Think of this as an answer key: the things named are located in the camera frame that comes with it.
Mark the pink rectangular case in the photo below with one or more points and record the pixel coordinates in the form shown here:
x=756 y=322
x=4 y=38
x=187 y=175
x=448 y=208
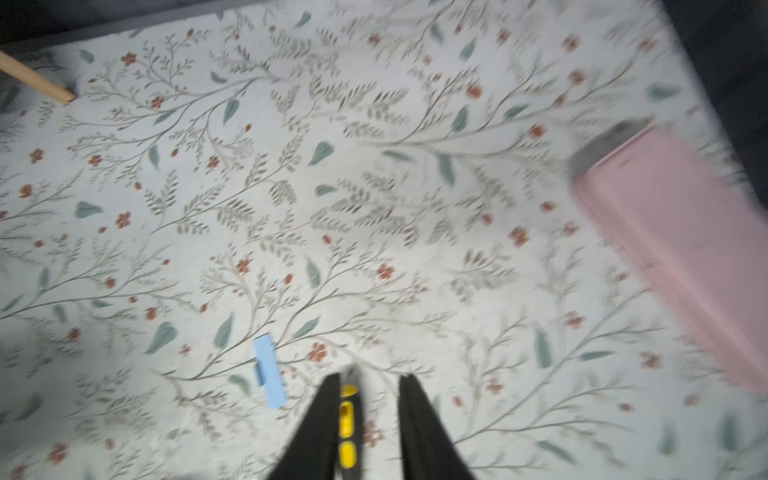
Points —
x=700 y=244

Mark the wooden easel stand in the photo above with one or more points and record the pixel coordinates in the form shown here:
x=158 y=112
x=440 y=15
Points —
x=33 y=79

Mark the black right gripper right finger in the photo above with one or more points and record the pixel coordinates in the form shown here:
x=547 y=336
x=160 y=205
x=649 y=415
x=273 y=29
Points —
x=426 y=449

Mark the black yellow screwdriver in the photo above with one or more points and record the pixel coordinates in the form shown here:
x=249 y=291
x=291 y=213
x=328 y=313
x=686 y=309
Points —
x=350 y=425

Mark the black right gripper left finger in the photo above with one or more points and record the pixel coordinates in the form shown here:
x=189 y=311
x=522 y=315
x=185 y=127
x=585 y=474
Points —
x=311 y=454

